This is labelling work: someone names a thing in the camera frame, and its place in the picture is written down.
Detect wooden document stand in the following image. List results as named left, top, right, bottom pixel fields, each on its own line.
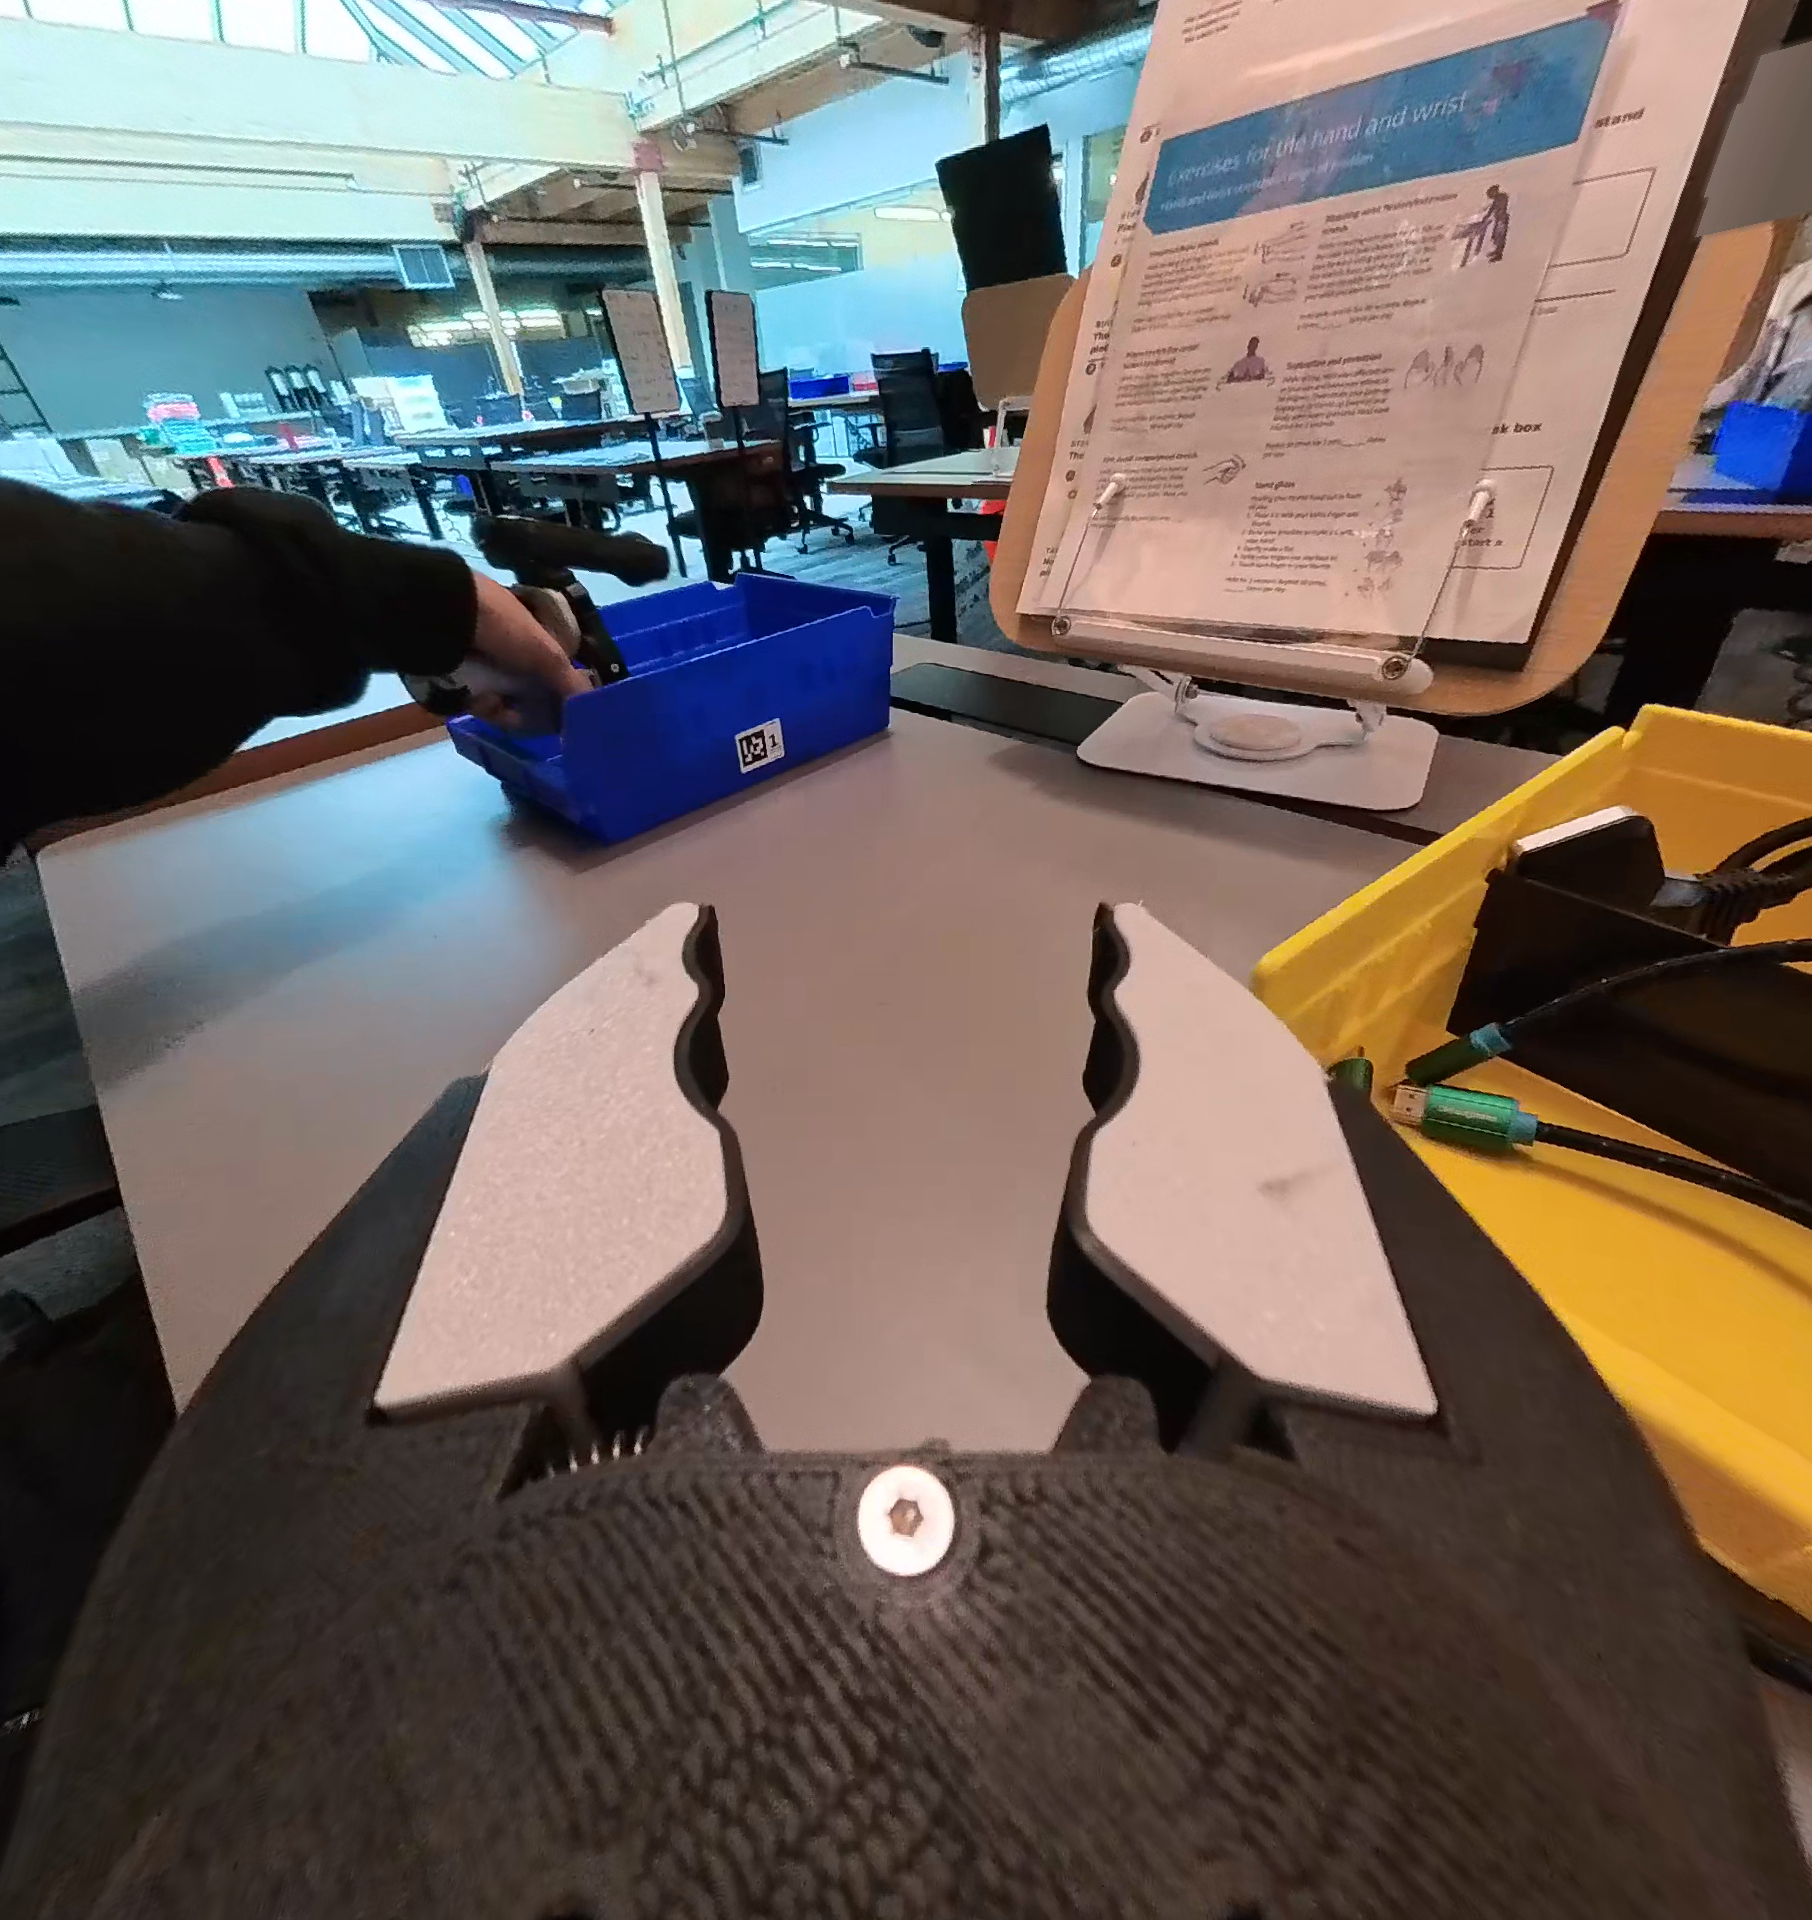
left=963, top=273, right=1076, bottom=409
left=989, top=0, right=1801, bottom=812

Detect person's left forearm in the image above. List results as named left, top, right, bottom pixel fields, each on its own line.
left=0, top=475, right=482, bottom=888

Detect black mesh office chair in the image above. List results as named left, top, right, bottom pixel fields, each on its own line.
left=865, top=350, right=989, bottom=545

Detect blue plastic bin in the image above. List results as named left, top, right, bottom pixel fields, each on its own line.
left=445, top=574, right=901, bottom=846
left=1714, top=401, right=1812, bottom=496

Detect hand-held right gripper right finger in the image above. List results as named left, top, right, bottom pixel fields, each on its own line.
left=1048, top=901, right=1441, bottom=1453

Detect black table cable tray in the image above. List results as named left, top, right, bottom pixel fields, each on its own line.
left=891, top=655, right=1148, bottom=754

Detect black monitor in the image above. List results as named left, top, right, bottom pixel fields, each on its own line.
left=939, top=127, right=1069, bottom=294

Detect yellow plastic bin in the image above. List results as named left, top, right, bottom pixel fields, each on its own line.
left=1249, top=706, right=1812, bottom=1661

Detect person's left hand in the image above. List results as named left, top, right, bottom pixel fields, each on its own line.
left=460, top=574, right=598, bottom=740

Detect black hdmi switch box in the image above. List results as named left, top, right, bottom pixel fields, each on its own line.
left=1507, top=809, right=1672, bottom=910

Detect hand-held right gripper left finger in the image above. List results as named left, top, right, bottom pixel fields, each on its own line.
left=373, top=901, right=764, bottom=1428

